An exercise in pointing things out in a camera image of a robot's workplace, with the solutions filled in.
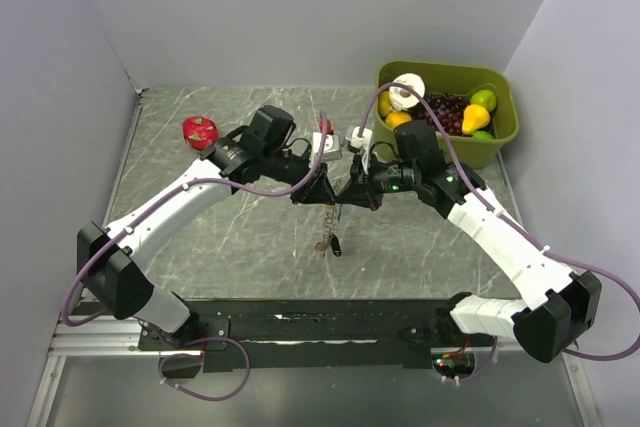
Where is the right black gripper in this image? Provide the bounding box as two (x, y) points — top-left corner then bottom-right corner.
(336, 149), (419, 211)

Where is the red key tag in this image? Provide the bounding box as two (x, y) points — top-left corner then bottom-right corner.
(315, 242), (329, 252)

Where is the black key fob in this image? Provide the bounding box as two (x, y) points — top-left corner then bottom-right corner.
(330, 235), (342, 257)

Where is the red dragon fruit toy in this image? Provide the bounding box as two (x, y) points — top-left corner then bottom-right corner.
(182, 116), (220, 151)

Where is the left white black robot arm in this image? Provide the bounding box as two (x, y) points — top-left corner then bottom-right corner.
(68, 105), (334, 349)

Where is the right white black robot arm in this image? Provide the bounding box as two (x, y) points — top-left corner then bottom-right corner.
(337, 121), (602, 363)

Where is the orange fruit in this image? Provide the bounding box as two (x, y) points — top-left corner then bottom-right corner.
(384, 111), (412, 129)

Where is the yellow lemon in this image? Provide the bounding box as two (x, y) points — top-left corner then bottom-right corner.
(377, 90), (393, 119)

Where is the dark red grapes bunch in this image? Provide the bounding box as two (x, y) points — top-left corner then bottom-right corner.
(427, 93), (468, 136)

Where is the small green fruit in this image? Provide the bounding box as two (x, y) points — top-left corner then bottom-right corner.
(472, 130), (494, 140)

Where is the yellow pear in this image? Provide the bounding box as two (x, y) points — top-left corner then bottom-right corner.
(461, 104), (491, 136)

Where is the olive green plastic bin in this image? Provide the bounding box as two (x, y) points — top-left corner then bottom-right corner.
(374, 60), (519, 171)

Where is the green lime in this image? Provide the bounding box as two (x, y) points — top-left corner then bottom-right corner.
(470, 89), (498, 113)

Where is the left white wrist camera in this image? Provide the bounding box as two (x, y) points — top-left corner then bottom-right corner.
(310, 132), (342, 165)

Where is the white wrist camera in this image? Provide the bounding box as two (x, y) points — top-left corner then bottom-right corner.
(343, 126), (373, 174)
(310, 132), (342, 165)

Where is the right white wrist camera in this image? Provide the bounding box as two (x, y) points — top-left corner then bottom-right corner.
(343, 126), (373, 174)

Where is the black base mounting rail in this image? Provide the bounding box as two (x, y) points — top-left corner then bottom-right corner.
(138, 299), (493, 372)

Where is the aluminium frame rail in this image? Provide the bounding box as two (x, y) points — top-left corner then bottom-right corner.
(24, 89), (151, 427)

